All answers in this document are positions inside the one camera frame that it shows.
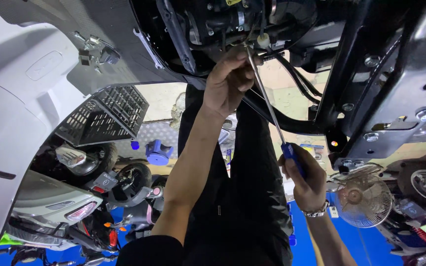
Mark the person's black sleeve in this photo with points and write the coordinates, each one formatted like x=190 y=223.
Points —
x=150 y=253

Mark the white scooter body panel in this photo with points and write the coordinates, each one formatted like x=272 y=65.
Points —
x=9 y=111

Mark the person's right hand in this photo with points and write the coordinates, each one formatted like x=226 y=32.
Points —
x=309 y=188

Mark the white round plastic cap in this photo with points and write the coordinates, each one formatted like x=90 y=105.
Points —
x=263 y=40

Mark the dark grey scooter footboard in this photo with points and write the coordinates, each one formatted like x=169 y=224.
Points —
x=109 y=22

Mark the silver metal wristwatch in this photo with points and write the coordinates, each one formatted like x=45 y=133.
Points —
x=318 y=211

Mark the metal tread plate ramp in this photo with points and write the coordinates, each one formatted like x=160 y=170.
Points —
x=150 y=135

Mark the person's black trousers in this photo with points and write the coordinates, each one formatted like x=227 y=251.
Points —
x=250 y=192

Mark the grey metal underbody plate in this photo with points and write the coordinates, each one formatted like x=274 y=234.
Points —
x=401 y=92

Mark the silver flange bolt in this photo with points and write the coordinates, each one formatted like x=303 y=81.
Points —
x=371 y=136
x=425 y=113
x=348 y=107
x=372 y=61

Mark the white electric fan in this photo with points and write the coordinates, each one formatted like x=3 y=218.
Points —
x=362 y=197

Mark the black scooter frame tube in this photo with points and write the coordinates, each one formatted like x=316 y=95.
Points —
x=301 y=122

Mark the person's left hand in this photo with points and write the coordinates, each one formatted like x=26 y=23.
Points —
x=224 y=88

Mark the pale green parked scooter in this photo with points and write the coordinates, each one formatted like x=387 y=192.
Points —
x=50 y=203

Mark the black scooter engine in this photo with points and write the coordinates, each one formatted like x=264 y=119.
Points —
x=235 y=18

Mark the black parked scooter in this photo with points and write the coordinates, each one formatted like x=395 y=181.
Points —
x=131 y=184

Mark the silver open-end wrench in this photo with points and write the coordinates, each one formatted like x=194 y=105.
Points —
x=147 y=46

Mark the person's left fingers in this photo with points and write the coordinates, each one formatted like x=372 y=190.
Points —
x=235 y=64

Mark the black perforated plastic basket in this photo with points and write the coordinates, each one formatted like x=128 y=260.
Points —
x=102 y=116

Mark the heap of scooter parts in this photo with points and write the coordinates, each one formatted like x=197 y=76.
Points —
x=423 y=207

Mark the blue plastic stool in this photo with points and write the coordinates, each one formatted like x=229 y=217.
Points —
x=158 y=152

